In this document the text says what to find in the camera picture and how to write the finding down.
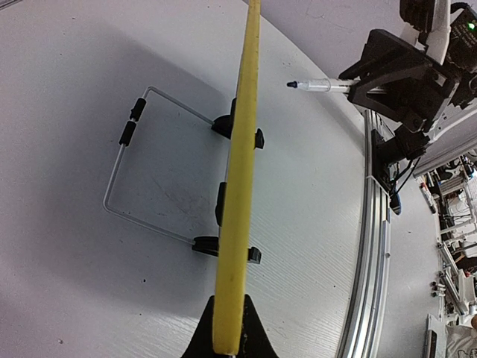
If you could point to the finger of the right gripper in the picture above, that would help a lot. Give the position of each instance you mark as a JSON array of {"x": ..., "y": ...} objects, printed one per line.
[{"x": 399, "y": 82}]

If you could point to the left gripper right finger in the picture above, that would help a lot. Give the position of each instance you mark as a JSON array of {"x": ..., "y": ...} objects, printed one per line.
[{"x": 254, "y": 341}]

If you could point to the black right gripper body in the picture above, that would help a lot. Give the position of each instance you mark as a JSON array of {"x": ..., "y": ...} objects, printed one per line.
[{"x": 435, "y": 60}]

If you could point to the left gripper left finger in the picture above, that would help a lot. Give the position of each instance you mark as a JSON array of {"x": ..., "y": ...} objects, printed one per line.
[{"x": 200, "y": 345}]

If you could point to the yellow framed small whiteboard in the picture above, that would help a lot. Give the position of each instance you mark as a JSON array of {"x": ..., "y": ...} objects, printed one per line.
[{"x": 233, "y": 240}]

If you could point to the white marker pen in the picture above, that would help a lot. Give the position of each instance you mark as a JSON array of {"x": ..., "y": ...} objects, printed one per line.
[{"x": 323, "y": 85}]

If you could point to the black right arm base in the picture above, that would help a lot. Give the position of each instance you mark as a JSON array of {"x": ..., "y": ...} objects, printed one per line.
[{"x": 385, "y": 153}]

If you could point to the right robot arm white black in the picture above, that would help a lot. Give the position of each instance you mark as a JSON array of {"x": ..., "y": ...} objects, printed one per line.
[{"x": 453, "y": 133}]

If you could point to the black left whiteboard foot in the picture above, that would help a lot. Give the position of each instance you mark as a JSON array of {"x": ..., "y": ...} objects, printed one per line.
[{"x": 254, "y": 255}]

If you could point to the black whiteboard foot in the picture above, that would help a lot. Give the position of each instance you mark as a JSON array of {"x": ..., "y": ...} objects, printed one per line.
[
  {"x": 259, "y": 140},
  {"x": 254, "y": 255}
]

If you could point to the black right whiteboard foot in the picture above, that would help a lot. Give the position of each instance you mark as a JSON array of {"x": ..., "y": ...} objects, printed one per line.
[{"x": 259, "y": 140}]

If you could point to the wire whiteboard stand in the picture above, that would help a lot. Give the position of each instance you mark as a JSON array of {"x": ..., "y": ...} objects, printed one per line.
[{"x": 168, "y": 170}]

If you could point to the aluminium front rail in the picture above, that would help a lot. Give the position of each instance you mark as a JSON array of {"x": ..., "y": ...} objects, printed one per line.
[{"x": 362, "y": 329}]

